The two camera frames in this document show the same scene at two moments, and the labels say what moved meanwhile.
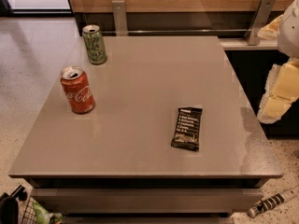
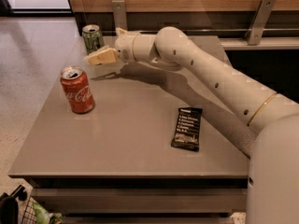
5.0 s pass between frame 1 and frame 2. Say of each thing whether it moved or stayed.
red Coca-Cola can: stayed
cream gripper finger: moved
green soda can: stayed
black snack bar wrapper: stayed
